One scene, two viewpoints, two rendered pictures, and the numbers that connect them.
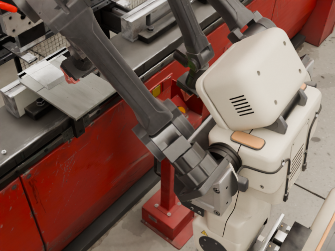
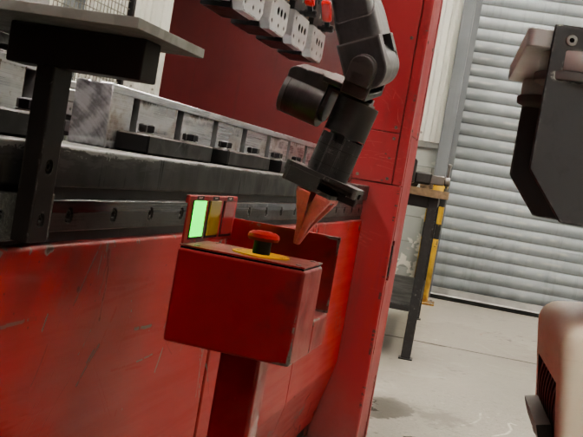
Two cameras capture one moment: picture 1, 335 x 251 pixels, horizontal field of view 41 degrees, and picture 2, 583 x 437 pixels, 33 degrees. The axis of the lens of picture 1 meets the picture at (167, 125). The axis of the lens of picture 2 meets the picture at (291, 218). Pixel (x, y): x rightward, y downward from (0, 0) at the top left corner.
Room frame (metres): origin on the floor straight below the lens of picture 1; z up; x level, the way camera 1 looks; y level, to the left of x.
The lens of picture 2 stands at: (0.07, 0.49, 0.89)
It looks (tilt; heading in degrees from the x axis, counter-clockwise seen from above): 3 degrees down; 335
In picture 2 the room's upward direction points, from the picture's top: 10 degrees clockwise
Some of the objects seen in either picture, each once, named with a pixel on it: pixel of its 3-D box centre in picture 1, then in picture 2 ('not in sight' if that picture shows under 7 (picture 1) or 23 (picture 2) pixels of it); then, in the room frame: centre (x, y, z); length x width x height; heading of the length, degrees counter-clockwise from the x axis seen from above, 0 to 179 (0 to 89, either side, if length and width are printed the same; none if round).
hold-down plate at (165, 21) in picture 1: (166, 23); (167, 147); (1.60, 0.02, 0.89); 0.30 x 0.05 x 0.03; 142
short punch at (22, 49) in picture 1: (30, 33); not in sight; (1.16, 0.44, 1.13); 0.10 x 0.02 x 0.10; 142
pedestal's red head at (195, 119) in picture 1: (171, 112); (258, 274); (1.21, -0.01, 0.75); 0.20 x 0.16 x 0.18; 142
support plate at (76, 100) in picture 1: (68, 85); (51, 22); (1.07, 0.32, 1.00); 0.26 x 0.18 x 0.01; 52
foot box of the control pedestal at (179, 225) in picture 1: (172, 215); not in sight; (1.19, -0.04, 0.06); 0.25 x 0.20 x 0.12; 52
